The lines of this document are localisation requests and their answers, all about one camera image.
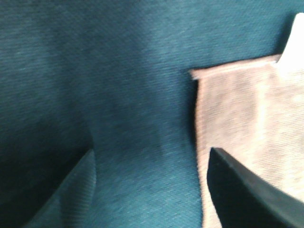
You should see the brown microfibre towel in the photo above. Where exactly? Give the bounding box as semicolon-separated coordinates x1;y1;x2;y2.
190;13;304;228

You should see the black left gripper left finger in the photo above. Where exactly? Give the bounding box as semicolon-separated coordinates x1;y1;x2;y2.
24;150;96;228

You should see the black fabric table cover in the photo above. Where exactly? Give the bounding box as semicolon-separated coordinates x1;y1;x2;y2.
0;0;304;228

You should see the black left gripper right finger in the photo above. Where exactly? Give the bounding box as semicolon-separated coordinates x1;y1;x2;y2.
207;148;304;228

